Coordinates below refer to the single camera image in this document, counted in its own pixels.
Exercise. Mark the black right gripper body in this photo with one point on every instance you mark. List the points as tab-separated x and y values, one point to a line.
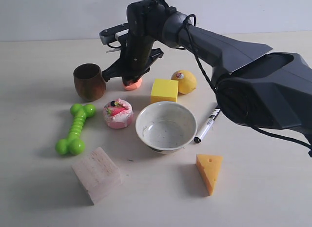
136	57

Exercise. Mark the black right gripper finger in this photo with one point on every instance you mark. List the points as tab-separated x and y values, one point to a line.
129	80

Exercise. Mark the small orange peach toy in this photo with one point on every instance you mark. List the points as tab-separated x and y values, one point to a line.
133	86

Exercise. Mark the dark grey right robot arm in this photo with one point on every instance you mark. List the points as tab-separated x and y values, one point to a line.
254	86

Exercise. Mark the pink strawberry cake toy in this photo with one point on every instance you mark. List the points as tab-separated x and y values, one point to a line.
118	114

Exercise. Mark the yellow foam cube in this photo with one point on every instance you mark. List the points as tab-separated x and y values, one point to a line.
164	90

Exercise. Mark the brown wooden cup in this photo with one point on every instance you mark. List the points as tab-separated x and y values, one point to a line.
89	83

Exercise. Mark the yellow lemon with sticker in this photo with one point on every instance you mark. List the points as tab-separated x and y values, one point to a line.
187	81

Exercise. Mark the white speckled ceramic bowl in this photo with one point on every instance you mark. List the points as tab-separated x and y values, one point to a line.
166	127

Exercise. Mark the green plastic bone toy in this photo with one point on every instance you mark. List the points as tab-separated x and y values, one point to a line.
72	143

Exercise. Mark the black and white marker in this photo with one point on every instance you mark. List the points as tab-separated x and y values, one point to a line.
202	131

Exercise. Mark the light wooden block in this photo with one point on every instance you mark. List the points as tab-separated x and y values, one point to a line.
97	174

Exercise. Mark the yellow cheese wedge toy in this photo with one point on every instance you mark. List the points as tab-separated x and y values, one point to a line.
209	167

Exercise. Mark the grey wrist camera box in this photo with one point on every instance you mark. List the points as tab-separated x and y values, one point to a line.
113	34

